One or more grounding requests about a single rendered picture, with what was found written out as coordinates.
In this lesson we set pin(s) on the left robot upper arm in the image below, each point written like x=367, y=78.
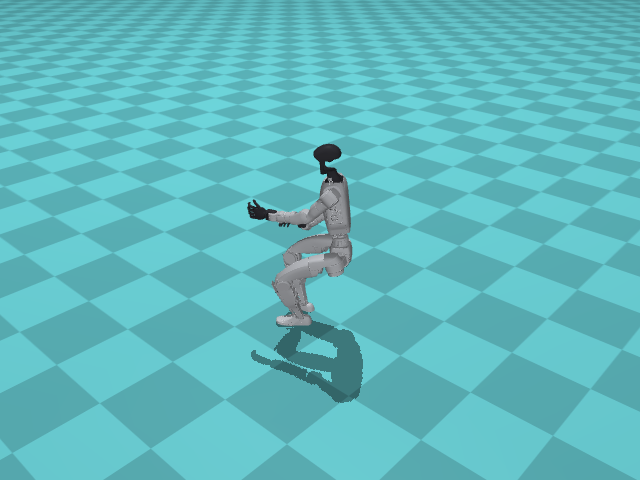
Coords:
x=326, y=201

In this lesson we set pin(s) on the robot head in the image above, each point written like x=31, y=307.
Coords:
x=328, y=152

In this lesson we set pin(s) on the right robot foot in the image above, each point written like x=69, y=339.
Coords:
x=308, y=307

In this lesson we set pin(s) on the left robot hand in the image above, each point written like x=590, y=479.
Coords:
x=259, y=212

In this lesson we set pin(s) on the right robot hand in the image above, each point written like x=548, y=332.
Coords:
x=300, y=225

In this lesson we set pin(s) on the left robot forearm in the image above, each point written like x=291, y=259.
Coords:
x=293, y=217

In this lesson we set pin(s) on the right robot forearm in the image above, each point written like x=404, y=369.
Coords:
x=314, y=222

